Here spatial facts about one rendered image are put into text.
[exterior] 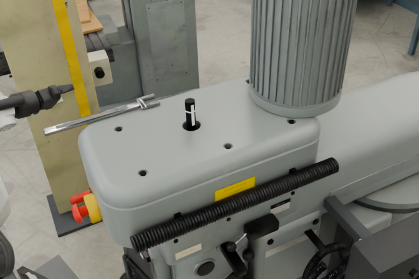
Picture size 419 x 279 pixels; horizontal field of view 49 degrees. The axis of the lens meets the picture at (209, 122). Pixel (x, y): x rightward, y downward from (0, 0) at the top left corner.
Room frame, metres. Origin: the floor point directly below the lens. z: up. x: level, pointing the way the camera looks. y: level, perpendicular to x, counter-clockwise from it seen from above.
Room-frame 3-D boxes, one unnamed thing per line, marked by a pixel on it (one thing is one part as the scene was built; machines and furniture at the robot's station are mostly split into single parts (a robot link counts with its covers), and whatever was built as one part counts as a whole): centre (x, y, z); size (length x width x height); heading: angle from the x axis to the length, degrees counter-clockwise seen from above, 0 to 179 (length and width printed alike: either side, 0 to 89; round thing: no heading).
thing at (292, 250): (0.82, -0.14, 1.47); 0.24 x 0.19 x 0.26; 25
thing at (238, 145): (0.75, 0.02, 1.81); 0.47 x 0.26 x 0.16; 115
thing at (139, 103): (0.78, 0.22, 1.89); 0.24 x 0.04 x 0.01; 115
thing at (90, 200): (0.65, 0.25, 1.76); 0.06 x 0.02 x 0.06; 25
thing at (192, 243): (0.76, 0.00, 1.68); 0.34 x 0.24 x 0.10; 115
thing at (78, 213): (0.64, 0.27, 1.76); 0.04 x 0.03 x 0.04; 25
